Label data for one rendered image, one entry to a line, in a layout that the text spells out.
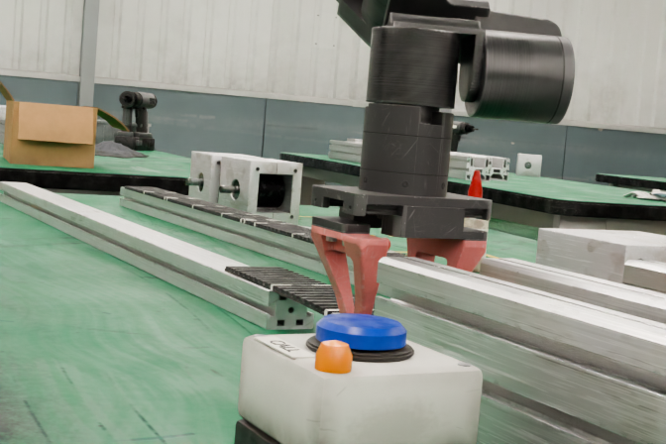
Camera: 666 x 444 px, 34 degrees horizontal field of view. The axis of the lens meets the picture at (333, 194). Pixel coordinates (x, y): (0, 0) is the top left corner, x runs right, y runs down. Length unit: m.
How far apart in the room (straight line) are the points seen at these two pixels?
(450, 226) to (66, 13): 11.06
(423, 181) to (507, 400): 0.18
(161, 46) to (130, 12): 0.48
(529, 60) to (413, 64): 0.07
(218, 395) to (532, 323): 0.20
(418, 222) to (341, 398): 0.25
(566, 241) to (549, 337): 0.28
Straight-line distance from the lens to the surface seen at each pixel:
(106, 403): 0.60
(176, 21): 11.87
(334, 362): 0.43
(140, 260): 1.09
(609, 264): 0.75
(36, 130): 2.69
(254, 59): 12.10
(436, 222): 0.68
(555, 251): 0.79
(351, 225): 0.67
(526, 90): 0.69
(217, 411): 0.59
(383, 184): 0.67
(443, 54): 0.68
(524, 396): 0.53
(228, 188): 1.63
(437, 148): 0.68
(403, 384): 0.45
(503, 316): 0.53
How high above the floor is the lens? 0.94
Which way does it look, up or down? 4 degrees down
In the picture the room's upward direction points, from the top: 5 degrees clockwise
